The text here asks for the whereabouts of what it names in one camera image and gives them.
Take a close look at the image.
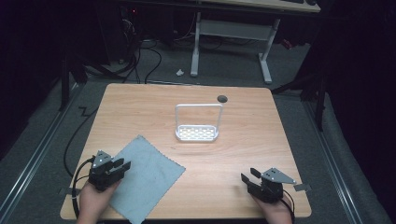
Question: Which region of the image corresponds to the bundle of black cables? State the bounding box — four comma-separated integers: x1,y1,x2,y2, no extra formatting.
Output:
83,6,163,85

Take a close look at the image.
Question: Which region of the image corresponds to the black floor cable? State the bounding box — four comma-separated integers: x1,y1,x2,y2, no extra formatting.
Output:
63,105,100,179

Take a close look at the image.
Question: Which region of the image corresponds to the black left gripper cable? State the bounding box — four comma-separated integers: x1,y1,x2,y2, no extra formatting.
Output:
71,156,95,219

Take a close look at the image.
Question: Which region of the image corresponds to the white wire rack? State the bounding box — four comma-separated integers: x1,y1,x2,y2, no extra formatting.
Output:
174,103,224,143

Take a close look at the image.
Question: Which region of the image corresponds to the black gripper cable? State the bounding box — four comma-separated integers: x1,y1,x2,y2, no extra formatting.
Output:
71,156,95,219
279,189,296,224

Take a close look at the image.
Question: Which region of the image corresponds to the person's left hand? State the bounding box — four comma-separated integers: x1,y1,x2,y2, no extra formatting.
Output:
77,180,121,224

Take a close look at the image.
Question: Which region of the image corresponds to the grey cloth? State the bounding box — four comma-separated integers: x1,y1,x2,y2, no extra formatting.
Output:
108,134,187,224

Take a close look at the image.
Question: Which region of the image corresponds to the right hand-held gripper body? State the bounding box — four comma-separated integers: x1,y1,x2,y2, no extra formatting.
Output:
246,167,297,204

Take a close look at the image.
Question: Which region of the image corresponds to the white-legged desk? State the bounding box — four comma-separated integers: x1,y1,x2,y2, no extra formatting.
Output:
174,0,322,85

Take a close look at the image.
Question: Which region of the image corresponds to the person's right hand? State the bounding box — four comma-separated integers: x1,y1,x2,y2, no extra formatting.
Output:
251,194,294,224

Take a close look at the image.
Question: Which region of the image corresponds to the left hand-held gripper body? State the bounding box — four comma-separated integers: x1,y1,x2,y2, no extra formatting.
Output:
88,149,126,191

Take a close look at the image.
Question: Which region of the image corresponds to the metal floor rail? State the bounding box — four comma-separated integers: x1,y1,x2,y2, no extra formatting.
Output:
0,82,84,218
302,99,366,224

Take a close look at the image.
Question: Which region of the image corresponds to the black metal stand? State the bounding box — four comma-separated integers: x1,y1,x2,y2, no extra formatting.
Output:
58,46,90,112
270,46,331,133

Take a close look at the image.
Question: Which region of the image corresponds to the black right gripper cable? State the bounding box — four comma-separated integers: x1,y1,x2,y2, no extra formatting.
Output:
279,189,296,224

